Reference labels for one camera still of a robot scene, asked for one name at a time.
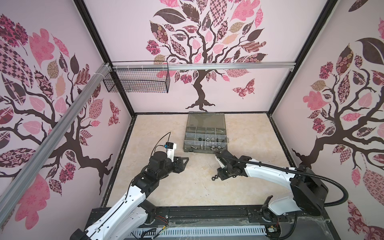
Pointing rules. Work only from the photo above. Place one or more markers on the aluminium rail on back wall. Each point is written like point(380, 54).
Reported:
point(222, 66)

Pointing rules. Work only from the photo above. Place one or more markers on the aluminium rail on left wall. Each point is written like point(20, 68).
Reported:
point(23, 180)

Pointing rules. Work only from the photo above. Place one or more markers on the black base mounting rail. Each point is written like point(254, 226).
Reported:
point(162, 215)

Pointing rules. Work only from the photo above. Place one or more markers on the silver wing nut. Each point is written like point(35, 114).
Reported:
point(216, 147)

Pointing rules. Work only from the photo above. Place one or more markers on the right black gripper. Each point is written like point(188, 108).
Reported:
point(220, 174)

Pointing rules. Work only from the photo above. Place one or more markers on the white slotted cable duct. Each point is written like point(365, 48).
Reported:
point(179, 232)

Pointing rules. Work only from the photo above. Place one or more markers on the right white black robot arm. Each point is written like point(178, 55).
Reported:
point(306, 193)

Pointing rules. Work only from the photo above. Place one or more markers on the aluminium rail on wall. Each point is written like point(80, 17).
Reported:
point(222, 66)
point(23, 180)

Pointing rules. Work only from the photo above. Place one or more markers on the grey plastic compartment organizer box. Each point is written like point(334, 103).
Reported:
point(201, 126)

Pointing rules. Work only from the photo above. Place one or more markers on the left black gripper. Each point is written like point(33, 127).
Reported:
point(179, 166)

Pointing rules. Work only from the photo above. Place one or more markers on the black wire mesh basket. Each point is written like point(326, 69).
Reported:
point(138, 77)

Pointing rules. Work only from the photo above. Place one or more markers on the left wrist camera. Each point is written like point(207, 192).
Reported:
point(170, 147)

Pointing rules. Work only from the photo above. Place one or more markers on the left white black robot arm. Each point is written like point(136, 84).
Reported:
point(133, 209)

